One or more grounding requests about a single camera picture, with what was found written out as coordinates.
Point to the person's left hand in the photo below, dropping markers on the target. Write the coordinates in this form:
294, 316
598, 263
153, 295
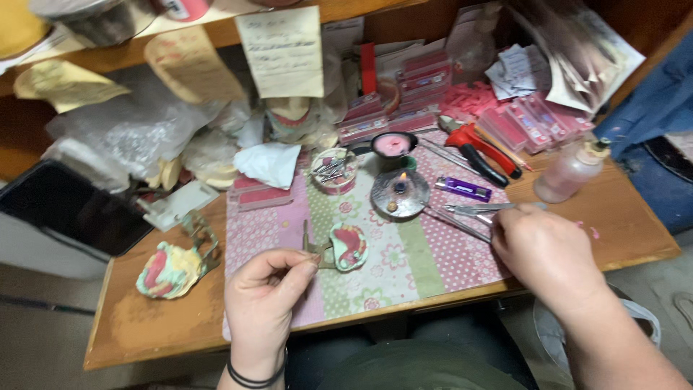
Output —
260, 309

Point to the person's right hand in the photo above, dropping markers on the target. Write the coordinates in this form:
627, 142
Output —
547, 260

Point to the person's right fingers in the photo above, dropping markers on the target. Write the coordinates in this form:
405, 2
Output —
503, 230

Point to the thin metal wax instrument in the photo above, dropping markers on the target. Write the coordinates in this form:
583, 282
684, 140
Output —
460, 223

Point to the metal articulator with denture model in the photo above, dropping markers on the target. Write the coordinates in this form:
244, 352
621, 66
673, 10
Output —
349, 246

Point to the flat metal wax knife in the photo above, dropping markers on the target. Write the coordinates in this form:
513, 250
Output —
476, 208

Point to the purple lighter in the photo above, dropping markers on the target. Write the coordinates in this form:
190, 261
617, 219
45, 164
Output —
463, 189

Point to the clear plastic bottle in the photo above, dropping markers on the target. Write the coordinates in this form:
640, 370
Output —
568, 170

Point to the pair of metal instruments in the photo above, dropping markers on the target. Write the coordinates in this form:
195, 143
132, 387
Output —
446, 154

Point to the patterned pink green cloth mat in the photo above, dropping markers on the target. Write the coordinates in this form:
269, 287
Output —
400, 254

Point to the metal alcohol burner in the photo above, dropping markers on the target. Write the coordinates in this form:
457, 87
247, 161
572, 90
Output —
399, 194

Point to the row of pink tooth boxes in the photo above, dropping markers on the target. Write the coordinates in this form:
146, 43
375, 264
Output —
533, 122

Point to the white plastic bag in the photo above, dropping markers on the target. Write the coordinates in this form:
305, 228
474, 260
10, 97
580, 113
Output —
547, 336

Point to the heap of pink wax pieces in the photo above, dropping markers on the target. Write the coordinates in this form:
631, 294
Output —
468, 100

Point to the black ladle with pink wax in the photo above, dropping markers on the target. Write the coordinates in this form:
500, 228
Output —
392, 144

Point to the person's lap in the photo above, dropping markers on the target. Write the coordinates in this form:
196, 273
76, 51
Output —
411, 357

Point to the stack of pink tooth boxes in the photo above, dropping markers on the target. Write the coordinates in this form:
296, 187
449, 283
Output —
411, 92

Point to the round holder of burs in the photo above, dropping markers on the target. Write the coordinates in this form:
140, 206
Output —
333, 173

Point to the heap of papers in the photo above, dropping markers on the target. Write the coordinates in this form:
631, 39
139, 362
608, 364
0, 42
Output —
563, 59

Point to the blue cloth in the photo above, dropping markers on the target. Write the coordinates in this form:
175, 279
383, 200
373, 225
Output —
649, 108

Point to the pink flat box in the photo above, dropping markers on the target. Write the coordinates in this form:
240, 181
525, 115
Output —
262, 196

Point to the white crumpled tissue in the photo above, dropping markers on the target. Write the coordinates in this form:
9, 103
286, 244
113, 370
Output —
268, 162

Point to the handwritten paper note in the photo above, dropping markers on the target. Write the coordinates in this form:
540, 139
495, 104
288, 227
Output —
281, 51

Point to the black wrist bands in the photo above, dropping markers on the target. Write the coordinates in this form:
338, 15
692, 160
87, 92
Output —
254, 379

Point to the white plastic piece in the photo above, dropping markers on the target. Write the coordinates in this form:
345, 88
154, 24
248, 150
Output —
176, 205

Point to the articulator with yellow plaster model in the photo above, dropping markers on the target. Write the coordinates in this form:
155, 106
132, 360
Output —
170, 271

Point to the wooden shelf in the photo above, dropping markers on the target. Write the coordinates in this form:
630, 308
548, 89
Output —
227, 27

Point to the brown paper envelope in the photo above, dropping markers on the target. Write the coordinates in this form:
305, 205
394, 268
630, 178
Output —
192, 67

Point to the heap of clear plastic bags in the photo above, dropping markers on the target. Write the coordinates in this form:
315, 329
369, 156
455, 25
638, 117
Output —
135, 130

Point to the red cup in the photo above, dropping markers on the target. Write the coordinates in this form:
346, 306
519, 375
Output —
184, 8

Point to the black tray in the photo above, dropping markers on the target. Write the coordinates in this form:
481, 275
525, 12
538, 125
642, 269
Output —
65, 208

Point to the metal can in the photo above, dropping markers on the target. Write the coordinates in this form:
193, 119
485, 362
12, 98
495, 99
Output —
95, 19

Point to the yellow crumpled paper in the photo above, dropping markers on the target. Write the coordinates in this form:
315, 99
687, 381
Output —
65, 84

